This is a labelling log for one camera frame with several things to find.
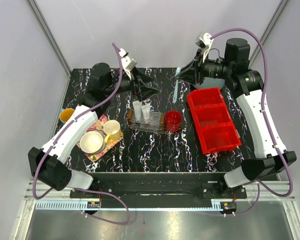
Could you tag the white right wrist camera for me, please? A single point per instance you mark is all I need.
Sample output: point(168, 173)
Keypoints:
point(204, 42)

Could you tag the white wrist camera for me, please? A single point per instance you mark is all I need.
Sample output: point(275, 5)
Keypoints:
point(127, 61)
point(204, 42)

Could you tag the white toothpaste tube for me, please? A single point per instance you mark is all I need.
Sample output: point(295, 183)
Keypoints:
point(137, 109)
point(145, 109)

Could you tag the clear holder with wooden ends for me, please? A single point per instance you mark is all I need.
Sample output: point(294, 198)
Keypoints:
point(155, 123)

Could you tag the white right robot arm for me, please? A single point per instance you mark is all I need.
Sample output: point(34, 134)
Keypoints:
point(249, 89)

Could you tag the cream and yellow mug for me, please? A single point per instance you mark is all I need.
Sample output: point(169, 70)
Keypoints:
point(112, 129)

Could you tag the blue and yellow mug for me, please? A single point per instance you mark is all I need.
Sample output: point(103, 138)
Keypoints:
point(65, 114)

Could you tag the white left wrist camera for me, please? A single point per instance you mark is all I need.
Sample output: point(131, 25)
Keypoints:
point(127, 61)

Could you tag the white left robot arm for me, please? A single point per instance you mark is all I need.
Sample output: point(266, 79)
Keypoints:
point(47, 164)

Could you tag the grey round plate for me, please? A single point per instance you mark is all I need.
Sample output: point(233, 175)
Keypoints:
point(209, 82)

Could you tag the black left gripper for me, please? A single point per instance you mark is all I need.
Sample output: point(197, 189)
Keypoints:
point(144, 90)

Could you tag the white scalloped bowl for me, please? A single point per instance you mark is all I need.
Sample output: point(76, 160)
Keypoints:
point(91, 142)

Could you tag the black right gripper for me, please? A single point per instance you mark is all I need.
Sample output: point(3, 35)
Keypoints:
point(193, 72)

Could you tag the red plastic compartment bin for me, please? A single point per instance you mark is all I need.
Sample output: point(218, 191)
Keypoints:
point(213, 124)

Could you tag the blue and white toothbrush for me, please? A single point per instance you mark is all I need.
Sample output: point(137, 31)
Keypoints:
point(175, 93)

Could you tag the red translucent cup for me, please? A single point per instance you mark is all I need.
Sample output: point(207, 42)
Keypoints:
point(173, 120)

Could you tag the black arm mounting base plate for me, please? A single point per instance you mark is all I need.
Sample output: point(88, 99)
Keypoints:
point(204, 185)

